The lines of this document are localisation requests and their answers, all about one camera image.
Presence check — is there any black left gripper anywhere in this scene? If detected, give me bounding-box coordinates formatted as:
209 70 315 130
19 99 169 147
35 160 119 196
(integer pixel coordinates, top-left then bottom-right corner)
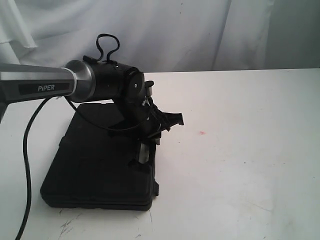
112 95 162 164

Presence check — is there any black plastic tool case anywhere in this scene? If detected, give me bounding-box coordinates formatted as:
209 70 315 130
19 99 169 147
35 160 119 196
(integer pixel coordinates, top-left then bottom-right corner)
40 103 159 211

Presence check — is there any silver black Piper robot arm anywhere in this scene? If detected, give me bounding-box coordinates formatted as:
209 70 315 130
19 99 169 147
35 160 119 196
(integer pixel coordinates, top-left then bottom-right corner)
0 57 170 139

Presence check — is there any white backdrop curtain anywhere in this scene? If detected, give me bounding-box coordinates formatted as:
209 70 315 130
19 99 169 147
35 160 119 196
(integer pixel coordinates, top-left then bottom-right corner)
0 0 320 72

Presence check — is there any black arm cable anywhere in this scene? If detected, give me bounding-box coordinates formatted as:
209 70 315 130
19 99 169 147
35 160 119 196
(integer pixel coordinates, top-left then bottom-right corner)
14 97 51 240

